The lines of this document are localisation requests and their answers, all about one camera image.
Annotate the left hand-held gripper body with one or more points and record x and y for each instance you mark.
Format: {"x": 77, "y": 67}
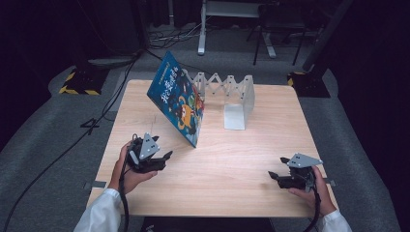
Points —
{"x": 146, "y": 151}

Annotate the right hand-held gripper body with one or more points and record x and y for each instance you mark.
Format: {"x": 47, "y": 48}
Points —
{"x": 301, "y": 161}

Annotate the blue picture book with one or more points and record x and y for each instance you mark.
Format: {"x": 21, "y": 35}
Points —
{"x": 174, "y": 96}

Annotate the white expandable book rack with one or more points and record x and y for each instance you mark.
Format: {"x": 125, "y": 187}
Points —
{"x": 235, "y": 117}

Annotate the person's left hand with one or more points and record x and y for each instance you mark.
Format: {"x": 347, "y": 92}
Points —
{"x": 129, "y": 180}

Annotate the person's right hand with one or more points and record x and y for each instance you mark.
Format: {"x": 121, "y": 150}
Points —
{"x": 320, "y": 196}

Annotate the grey tape tab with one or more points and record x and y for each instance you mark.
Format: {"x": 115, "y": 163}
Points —
{"x": 330, "y": 182}
{"x": 96, "y": 184}

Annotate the yellow black striped floor plate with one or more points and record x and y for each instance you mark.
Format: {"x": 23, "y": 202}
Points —
{"x": 85, "y": 80}
{"x": 309, "y": 85}

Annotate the dark slanted stand pole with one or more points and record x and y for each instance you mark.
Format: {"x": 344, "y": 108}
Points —
{"x": 325, "y": 35}

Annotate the black chair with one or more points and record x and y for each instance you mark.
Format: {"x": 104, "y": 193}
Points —
{"x": 280, "y": 19}

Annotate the white desk frame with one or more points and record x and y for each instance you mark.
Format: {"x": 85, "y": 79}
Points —
{"x": 202, "y": 38}

